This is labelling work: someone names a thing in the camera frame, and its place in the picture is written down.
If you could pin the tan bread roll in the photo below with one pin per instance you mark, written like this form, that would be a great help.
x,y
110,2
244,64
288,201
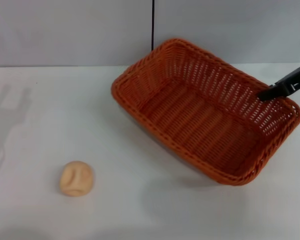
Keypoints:
x,y
76,178

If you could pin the thin black vertical wall strip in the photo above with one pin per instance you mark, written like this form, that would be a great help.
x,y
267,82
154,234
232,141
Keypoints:
x,y
152,25

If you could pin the orange woven plastic basket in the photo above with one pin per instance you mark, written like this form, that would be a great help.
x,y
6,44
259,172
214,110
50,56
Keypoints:
x,y
190,120

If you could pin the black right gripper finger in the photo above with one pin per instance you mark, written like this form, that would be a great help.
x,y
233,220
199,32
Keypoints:
x,y
277,93
296,75

